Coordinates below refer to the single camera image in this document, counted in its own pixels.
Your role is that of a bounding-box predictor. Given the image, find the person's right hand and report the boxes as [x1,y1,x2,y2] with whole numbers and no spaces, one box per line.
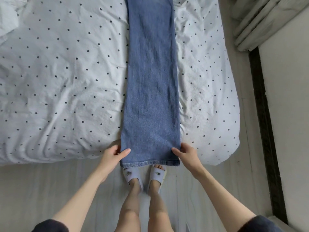
[171,142,206,179]

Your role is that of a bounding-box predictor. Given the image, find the person's left hand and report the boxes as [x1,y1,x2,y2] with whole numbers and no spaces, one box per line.
[97,144,131,182]

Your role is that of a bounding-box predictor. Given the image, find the blue jeans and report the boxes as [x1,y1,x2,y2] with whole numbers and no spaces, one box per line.
[120,0,182,168]

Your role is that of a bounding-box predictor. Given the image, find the plain white trousers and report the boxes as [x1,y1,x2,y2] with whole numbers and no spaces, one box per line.
[0,0,28,39]

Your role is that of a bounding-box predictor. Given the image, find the person's right forearm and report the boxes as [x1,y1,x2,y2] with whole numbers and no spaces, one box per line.
[195,167,257,232]

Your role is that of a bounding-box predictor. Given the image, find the person's left forearm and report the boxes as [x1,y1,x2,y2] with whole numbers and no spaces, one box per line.
[52,169,109,232]

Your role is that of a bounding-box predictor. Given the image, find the person's lower leg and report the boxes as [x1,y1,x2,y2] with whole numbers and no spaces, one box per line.
[147,180,174,232]
[115,179,143,232]

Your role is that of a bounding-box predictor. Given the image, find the person's black left sleeve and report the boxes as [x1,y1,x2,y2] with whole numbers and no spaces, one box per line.
[31,219,70,232]

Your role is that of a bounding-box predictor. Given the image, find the person's black sleeve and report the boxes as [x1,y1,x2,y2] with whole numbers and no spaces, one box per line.
[238,214,285,232]
[31,219,70,232]

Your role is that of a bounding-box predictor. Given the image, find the white dotted bed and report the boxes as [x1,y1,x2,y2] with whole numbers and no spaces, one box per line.
[0,0,241,166]

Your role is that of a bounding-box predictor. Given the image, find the person's black right sleeve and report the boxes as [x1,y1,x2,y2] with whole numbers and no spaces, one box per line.
[238,214,285,232]

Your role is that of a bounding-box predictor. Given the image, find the striped beige curtain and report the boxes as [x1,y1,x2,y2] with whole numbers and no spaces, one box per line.
[232,0,309,52]

